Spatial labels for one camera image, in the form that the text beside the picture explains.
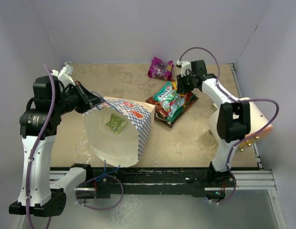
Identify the white green snack packet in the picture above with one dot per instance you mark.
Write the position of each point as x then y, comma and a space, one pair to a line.
116, 124

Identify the yellow candy packet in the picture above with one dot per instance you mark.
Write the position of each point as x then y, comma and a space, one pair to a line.
174, 85

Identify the teal Fox's candy bag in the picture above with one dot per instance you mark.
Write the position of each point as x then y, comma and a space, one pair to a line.
166, 98

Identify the blue checkered paper bag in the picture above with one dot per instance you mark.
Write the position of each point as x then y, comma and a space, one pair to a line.
126, 148

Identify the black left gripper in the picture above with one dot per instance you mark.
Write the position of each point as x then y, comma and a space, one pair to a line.
88, 100

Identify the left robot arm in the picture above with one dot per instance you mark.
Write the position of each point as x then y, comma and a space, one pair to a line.
38, 128

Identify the brown sea salt chips bag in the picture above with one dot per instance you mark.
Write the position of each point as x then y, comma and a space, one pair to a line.
159, 112

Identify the green snack box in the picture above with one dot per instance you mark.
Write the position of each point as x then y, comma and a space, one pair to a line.
161, 116

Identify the red snack packet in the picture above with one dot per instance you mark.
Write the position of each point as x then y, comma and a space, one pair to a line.
153, 102

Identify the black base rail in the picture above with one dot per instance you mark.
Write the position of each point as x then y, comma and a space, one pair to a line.
189, 181

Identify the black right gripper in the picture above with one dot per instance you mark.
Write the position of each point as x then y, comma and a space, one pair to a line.
182, 88

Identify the purple candy snack bag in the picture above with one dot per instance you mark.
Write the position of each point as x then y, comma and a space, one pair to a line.
160, 69

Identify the colourful Fox's candy bag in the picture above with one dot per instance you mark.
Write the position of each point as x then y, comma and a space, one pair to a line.
180, 100

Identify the cream cylindrical appliance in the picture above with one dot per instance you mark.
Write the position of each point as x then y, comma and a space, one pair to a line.
258, 120

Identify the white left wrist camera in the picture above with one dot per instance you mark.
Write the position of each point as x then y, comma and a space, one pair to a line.
64, 75

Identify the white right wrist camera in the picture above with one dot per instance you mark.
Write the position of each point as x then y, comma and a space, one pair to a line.
185, 67

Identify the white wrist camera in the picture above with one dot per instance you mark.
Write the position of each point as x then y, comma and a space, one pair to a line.
64, 75
185, 67

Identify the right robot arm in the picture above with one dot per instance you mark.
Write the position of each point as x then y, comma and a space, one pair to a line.
233, 122

